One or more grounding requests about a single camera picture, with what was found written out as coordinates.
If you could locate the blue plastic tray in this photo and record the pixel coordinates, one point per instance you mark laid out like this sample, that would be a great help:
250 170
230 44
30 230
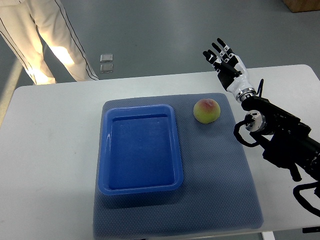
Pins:
139 151

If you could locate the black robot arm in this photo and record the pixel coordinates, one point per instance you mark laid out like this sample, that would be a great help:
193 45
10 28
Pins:
284 138

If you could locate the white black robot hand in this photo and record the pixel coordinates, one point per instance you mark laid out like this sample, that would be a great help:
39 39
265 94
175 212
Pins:
231 71

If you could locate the metal floor plate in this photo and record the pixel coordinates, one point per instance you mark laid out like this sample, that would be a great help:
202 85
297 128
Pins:
106 57
106 68

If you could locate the green red peach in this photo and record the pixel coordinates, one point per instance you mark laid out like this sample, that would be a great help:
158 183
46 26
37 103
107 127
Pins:
206 111

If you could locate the person in white trousers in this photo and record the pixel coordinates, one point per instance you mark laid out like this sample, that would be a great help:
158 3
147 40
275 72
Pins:
26 25

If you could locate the lower metal floor plate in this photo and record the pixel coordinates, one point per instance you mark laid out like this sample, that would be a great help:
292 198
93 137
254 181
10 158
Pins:
106 68

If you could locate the white table leg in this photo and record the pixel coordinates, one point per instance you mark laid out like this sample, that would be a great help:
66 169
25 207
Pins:
268 235

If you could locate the blue grey mat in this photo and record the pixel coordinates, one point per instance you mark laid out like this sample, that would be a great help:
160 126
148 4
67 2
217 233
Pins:
217 193

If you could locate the upper metal floor plate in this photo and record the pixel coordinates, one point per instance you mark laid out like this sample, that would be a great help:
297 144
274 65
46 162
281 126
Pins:
106 57

